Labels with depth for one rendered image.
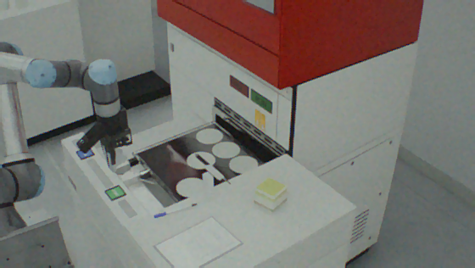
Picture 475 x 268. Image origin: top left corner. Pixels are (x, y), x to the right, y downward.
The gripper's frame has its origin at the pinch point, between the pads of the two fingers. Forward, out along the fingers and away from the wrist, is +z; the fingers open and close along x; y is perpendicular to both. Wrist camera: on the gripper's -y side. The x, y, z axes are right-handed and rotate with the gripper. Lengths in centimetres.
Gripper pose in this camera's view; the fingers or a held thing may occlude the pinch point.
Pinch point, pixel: (110, 169)
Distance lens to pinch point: 163.2
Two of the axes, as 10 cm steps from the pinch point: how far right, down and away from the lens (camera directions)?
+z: 0.0, 8.3, 5.6
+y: 8.2, -3.2, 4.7
